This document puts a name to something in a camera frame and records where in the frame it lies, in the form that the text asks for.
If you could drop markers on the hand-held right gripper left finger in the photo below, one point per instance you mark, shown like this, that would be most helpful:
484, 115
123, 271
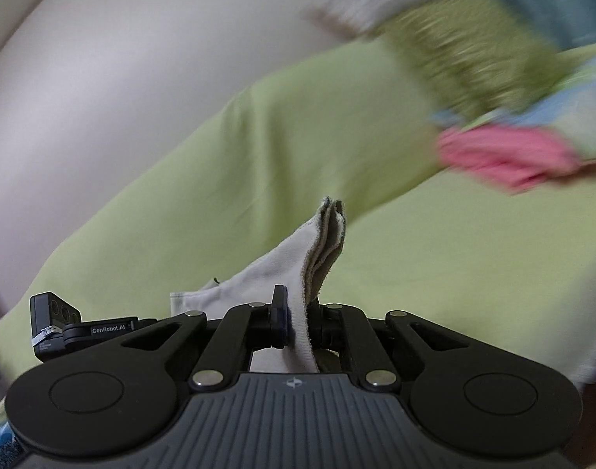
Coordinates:
281, 317

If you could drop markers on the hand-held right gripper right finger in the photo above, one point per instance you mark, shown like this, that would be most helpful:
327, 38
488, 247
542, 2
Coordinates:
327, 327

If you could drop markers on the beige pants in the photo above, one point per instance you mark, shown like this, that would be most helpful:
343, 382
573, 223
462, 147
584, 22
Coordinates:
283, 264

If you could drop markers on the green covered sofa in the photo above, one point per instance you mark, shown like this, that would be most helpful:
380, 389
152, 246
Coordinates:
278, 156

